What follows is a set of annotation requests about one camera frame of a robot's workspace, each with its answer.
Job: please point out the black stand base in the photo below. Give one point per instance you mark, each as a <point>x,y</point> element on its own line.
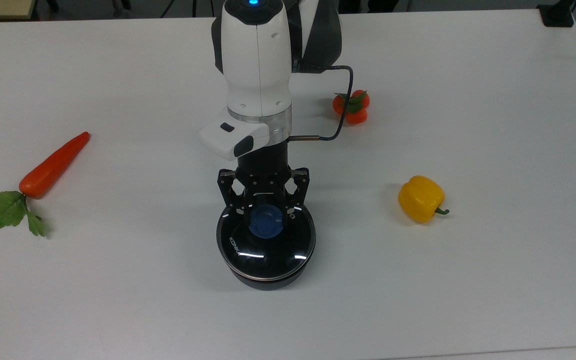
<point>558,17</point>

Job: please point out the yellow toy bell pepper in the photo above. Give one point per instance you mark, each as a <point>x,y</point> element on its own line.
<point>420,200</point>

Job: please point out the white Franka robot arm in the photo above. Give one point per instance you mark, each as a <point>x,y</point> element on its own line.
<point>255,65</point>

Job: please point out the orange toy tangerine cluster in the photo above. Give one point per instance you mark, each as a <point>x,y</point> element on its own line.
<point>358,116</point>

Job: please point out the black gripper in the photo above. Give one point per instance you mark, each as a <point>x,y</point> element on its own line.
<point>263,170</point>

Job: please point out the glass lid with blue knob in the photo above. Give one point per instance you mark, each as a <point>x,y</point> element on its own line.
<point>268,255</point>

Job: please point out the orange toy carrot with leaves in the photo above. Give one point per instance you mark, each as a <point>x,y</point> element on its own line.
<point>53,167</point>

